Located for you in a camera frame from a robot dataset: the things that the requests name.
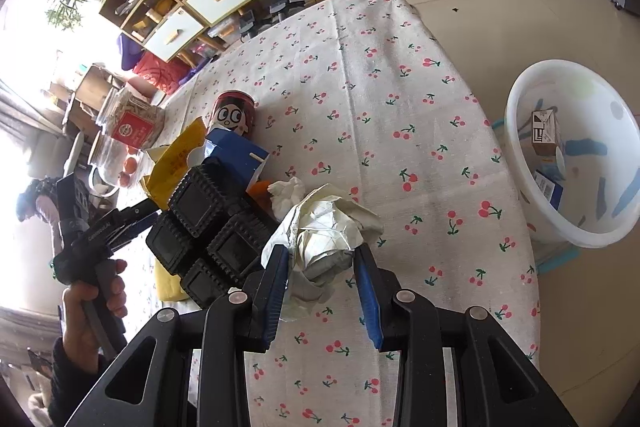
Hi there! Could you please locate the glass jar with red label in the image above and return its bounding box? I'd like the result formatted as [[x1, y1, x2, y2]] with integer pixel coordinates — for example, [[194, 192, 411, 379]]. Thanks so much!
[[95, 87, 167, 152]]

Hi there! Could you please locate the small cardboard box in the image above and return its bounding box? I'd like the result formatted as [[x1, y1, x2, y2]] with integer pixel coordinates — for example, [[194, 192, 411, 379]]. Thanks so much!
[[530, 107, 567, 158]]

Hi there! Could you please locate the person's left forearm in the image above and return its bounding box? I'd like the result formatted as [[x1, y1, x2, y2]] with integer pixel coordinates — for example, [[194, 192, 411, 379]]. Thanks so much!
[[47, 337, 121, 427]]

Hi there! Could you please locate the red patterned bag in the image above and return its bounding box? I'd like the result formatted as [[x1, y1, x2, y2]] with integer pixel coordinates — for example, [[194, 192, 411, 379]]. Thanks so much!
[[132, 52, 189, 96]]

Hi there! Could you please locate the yellow cloth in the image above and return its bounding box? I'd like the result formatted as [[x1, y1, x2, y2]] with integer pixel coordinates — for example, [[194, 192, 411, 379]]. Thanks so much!
[[154, 256, 202, 304]]

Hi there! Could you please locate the clear glass jar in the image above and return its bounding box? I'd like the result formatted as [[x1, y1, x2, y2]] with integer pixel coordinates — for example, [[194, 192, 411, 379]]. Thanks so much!
[[87, 133, 128, 175]]

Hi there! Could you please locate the brown cardboard box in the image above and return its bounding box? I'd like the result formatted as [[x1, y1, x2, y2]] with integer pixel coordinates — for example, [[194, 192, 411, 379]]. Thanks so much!
[[74, 65, 124, 118]]

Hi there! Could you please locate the red cartoon drink can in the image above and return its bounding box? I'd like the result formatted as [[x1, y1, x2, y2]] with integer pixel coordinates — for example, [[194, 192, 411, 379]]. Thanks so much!
[[207, 91, 258, 142]]

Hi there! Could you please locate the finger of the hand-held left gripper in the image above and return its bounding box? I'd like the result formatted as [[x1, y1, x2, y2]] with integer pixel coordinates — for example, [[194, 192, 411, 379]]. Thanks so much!
[[107, 211, 163, 254], [117, 198, 160, 222]]

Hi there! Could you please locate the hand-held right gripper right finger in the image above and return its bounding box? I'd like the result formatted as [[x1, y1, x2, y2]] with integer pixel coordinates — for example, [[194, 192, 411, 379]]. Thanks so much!
[[354, 244, 581, 427]]

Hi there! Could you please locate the cherry print tablecloth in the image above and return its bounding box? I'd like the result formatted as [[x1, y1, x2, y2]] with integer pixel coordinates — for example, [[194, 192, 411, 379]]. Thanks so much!
[[50, 0, 543, 427]]

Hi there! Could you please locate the person's left hand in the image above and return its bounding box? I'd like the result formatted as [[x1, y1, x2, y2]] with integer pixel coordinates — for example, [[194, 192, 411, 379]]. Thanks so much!
[[61, 258, 129, 360]]

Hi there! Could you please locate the white tissue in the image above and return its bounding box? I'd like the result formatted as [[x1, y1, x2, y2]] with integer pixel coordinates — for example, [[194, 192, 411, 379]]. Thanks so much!
[[260, 177, 386, 323]]

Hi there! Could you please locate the yellow snack wrapper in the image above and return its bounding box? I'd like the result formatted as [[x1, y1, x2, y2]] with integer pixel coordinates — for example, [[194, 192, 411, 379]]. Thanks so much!
[[141, 117, 208, 211]]

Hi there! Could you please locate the orange peel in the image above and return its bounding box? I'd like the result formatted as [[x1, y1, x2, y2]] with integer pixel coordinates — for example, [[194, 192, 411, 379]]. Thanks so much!
[[247, 179, 274, 214]]

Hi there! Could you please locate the black plastic tray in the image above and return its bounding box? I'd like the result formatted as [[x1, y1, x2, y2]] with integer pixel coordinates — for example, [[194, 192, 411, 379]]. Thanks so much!
[[145, 157, 282, 309]]

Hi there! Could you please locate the white plastic basin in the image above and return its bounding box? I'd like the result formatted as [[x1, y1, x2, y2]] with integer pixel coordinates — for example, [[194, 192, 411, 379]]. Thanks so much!
[[502, 59, 640, 249]]

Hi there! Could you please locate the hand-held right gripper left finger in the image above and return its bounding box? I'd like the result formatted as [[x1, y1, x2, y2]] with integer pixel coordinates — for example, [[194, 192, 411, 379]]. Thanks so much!
[[62, 244, 291, 427]]

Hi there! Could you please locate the blue paper carton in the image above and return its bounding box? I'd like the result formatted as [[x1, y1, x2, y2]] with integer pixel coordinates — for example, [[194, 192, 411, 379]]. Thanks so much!
[[202, 127, 271, 195]]

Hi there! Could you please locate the small blue box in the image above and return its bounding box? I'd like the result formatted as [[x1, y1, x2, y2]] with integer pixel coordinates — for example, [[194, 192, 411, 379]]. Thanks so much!
[[531, 169, 564, 211]]

